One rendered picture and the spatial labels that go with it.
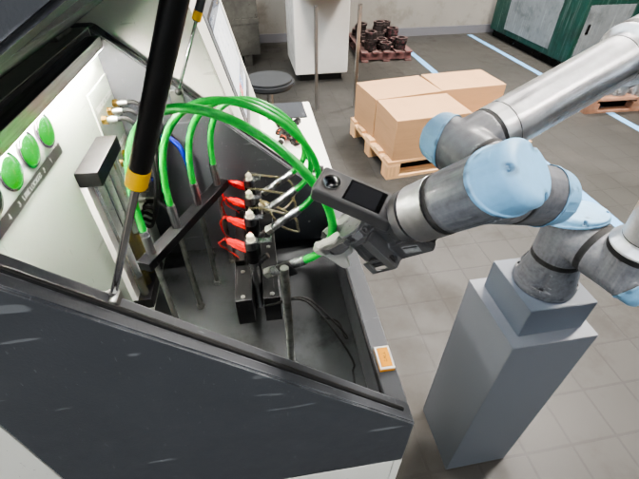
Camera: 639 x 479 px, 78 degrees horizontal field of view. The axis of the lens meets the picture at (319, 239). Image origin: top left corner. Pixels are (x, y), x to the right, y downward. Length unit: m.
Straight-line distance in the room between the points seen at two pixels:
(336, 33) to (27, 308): 4.69
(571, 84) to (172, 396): 0.69
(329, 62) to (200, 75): 4.04
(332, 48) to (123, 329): 4.68
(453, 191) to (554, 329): 0.81
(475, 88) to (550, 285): 2.80
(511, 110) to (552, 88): 0.07
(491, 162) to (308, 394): 0.40
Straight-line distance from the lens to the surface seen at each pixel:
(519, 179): 0.41
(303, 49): 4.94
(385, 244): 0.55
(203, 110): 0.60
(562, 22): 6.29
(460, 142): 0.57
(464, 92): 3.69
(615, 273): 0.98
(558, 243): 1.03
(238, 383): 0.56
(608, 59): 0.74
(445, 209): 0.44
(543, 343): 1.17
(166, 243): 0.88
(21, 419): 0.66
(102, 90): 0.99
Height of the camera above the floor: 1.64
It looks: 41 degrees down
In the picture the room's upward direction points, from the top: straight up
